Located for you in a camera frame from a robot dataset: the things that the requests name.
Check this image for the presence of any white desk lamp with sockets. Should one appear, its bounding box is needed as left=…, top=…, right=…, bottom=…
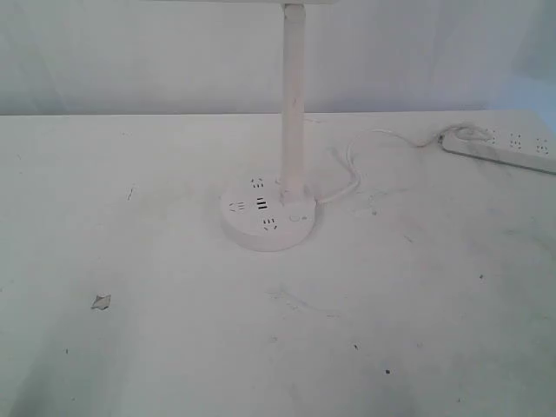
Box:
left=145, top=0, right=327, bottom=253

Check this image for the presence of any white power cord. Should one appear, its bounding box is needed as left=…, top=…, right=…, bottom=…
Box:
left=313, top=124, right=451, bottom=205

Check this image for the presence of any small torn paper scrap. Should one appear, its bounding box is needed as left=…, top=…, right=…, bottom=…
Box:
left=90, top=295, right=111, bottom=311

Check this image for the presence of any white power strip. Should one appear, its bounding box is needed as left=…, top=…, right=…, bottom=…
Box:
left=439, top=126, right=555, bottom=175

